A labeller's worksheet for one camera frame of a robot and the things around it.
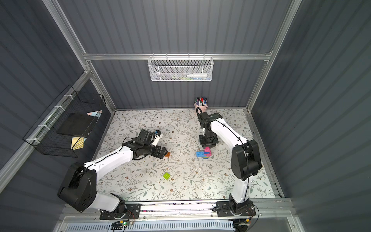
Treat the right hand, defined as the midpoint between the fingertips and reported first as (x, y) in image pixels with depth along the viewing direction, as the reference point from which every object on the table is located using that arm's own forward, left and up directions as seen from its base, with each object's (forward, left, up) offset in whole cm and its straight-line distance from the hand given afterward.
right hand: (206, 147), depth 86 cm
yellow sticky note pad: (-12, +58, +24) cm, 63 cm away
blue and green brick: (-2, -1, -10) cm, 10 cm away
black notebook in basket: (+2, +68, +19) cm, 71 cm away
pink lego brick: (-2, -2, -6) cm, 6 cm away
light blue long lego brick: (-2, +3, -5) cm, 6 cm away
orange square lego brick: (-1, +24, -8) cm, 26 cm away
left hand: (-1, +27, -2) cm, 27 cm away
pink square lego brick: (-1, -1, +1) cm, 2 cm away
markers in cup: (+39, +2, +3) cm, 39 cm away
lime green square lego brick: (-14, +24, -9) cm, 29 cm away
